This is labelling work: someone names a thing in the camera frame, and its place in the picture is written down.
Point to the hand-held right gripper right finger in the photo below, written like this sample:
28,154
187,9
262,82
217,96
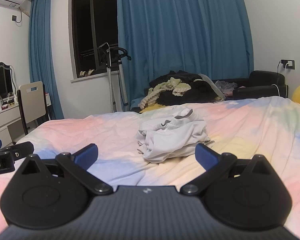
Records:
206,157

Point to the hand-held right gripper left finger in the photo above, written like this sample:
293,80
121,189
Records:
86,155

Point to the white t-shirt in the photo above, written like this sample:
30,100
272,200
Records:
170,135

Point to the pile of dark clothes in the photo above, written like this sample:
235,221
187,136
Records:
190,95

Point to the white dressing table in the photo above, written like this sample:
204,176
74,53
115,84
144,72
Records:
2,120

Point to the pastel bed quilt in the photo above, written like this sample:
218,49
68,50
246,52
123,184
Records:
240,130

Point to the beige chair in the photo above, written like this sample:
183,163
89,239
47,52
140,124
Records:
32,102

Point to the vanity mirror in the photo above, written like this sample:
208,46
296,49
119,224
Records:
2,80

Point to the pink cloth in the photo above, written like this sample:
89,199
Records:
230,93

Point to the clear plastic bag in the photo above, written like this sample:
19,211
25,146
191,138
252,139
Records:
218,87

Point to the blue cloth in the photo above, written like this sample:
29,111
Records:
136,103

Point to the yellow cloth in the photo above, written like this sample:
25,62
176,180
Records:
152,108

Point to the cream knitted scarf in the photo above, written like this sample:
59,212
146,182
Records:
177,86

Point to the gloves on window sill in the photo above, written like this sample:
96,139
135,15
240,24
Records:
87,73

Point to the garment steamer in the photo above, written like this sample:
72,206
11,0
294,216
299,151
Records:
121,80

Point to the black sofa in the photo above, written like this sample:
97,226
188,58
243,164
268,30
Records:
262,80

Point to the narrow blue curtain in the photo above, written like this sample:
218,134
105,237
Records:
40,55

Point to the wide blue curtain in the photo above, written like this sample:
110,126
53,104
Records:
177,30

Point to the dark window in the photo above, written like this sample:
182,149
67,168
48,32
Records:
95,17

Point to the wall socket with charger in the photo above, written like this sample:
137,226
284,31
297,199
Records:
288,64

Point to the black wall outlet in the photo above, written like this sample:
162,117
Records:
14,18

